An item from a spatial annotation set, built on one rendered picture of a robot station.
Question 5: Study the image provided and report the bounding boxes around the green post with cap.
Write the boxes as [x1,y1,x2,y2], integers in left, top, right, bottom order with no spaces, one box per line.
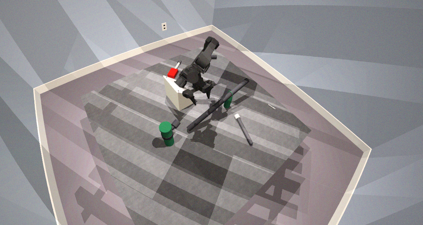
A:
[159,121,174,146]

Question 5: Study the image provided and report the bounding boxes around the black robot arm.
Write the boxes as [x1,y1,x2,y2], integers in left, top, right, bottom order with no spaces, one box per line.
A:
[174,36,219,93]

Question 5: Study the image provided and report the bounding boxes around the green cylinder with thin rod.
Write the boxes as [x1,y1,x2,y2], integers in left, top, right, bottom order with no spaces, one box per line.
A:
[224,96,233,108]

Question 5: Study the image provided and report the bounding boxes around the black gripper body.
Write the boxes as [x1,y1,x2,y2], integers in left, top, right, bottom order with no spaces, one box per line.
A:
[182,76,215,98]

